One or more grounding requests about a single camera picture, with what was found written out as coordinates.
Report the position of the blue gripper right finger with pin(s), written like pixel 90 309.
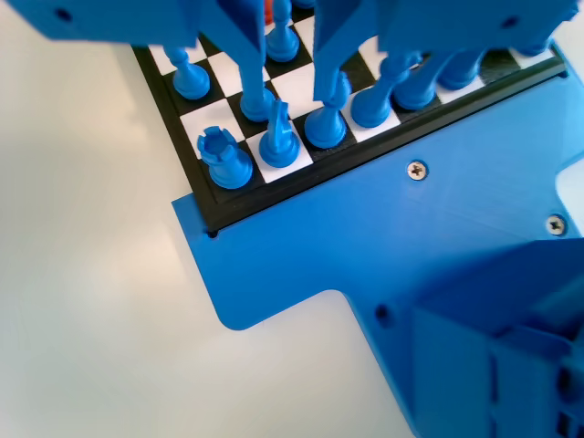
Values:
pixel 337 32

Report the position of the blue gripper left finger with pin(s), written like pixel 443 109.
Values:
pixel 242 23

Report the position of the blue chess knight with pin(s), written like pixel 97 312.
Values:
pixel 277 146

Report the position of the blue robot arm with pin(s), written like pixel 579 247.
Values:
pixel 479 365

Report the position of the red chess pawn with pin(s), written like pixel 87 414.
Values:
pixel 268 11

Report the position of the black and white chessboard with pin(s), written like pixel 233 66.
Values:
pixel 292 86

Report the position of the blue chess bishop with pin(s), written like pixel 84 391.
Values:
pixel 325 130
pixel 458 75

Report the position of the blue chess rook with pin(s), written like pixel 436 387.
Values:
pixel 223 164
pixel 531 49

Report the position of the silver screw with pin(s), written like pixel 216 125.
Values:
pixel 555 225
pixel 417 170

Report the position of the blue base plate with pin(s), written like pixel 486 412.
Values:
pixel 319 237

